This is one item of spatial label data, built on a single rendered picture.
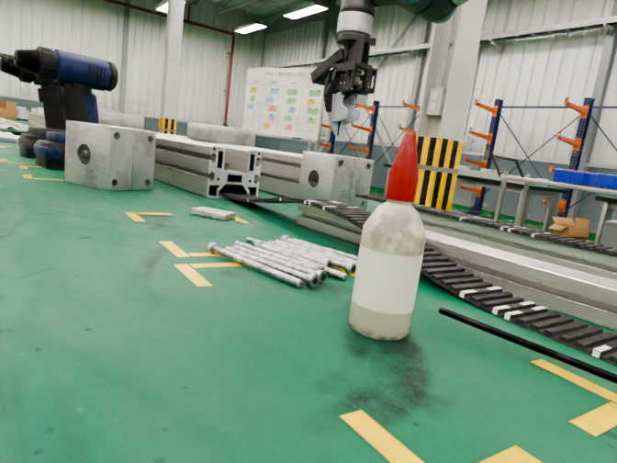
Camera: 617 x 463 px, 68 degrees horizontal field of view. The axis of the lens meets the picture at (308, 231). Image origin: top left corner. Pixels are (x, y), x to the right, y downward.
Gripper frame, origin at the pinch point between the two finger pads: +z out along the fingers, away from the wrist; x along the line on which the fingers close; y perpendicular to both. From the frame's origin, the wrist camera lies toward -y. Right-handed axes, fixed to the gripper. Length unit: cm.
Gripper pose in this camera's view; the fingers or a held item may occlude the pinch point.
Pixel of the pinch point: (335, 129)
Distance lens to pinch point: 107.7
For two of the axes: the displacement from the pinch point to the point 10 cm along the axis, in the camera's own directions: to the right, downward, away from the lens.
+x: 7.7, -0.3, 6.4
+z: -1.2, 9.8, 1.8
